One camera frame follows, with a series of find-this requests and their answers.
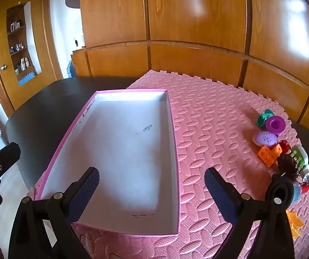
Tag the pink foam mat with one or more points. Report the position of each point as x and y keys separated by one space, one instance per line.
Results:
x=219 y=108

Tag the small grey-teal jar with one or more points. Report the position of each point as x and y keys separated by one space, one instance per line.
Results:
x=296 y=194

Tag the brown wooden peg massager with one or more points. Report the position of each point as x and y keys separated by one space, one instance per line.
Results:
x=287 y=164

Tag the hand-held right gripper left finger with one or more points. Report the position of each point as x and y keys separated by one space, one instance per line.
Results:
x=85 y=191

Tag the pink cardboard box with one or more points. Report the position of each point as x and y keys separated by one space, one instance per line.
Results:
x=127 y=151

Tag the wooden wardrobe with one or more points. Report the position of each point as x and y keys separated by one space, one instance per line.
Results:
x=197 y=19

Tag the green plastic toy mold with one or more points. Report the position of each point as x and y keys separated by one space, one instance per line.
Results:
x=262 y=120

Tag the metal door knob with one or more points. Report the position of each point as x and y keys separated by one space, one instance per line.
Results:
x=3 y=67

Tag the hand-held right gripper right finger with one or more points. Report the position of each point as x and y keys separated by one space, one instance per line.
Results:
x=219 y=194

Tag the blue foam tile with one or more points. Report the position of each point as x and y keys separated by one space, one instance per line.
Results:
x=26 y=80
x=70 y=69

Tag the yellow-orange plastic toy piece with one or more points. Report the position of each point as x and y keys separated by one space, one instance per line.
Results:
x=296 y=224

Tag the orange toy cheese block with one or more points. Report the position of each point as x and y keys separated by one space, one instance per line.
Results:
x=267 y=155

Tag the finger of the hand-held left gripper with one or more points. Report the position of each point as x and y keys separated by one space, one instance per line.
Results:
x=4 y=156

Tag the white tube with green label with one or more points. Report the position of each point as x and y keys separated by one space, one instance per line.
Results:
x=300 y=157

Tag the wooden door with shelf niche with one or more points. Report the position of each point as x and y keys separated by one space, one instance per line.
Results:
x=44 y=45

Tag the red translucent toy block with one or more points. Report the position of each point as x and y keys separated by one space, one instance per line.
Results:
x=285 y=147

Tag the row of small shelf bottles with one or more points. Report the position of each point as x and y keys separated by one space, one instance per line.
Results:
x=19 y=56

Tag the purple plastic toy cup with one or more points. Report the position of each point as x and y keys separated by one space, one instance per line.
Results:
x=276 y=124

